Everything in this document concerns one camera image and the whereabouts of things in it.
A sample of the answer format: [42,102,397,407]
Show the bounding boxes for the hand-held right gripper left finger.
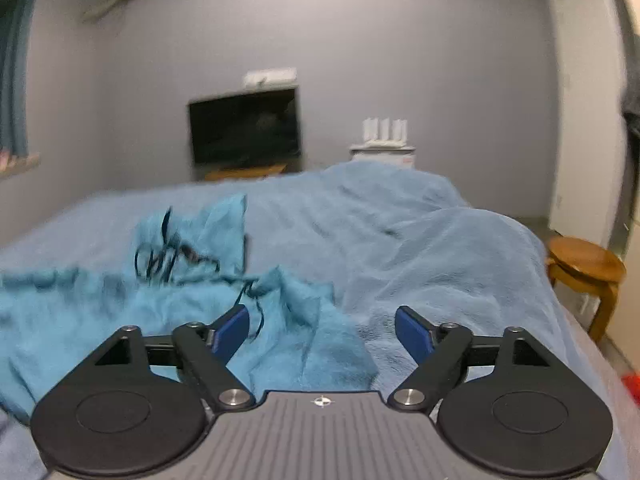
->
[75,304,256,413]

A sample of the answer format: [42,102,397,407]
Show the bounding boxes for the red object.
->
[622,372,640,409]

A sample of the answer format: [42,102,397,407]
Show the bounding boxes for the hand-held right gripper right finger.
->
[387,305,563,413]

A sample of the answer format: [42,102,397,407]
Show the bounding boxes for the white wall power strip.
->
[242,67,297,86]

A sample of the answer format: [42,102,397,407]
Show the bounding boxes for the black flat monitor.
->
[187,87,304,168]

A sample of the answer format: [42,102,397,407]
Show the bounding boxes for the blue fleece blanket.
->
[0,162,626,480]

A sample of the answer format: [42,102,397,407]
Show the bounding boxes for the wooden monitor stand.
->
[202,162,289,182]

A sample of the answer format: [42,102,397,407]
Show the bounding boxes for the round wooden stool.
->
[545,236,627,344]

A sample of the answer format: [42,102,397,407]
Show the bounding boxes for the white antenna router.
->
[362,116,409,147]

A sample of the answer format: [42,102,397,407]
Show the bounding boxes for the white door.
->
[547,0,629,243]

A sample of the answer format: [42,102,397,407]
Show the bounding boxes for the teal curtain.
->
[0,0,39,158]

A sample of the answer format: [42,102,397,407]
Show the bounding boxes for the wooden windowsill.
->
[0,152,42,179]

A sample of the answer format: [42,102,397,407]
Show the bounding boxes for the teal zip jacket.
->
[0,194,379,423]

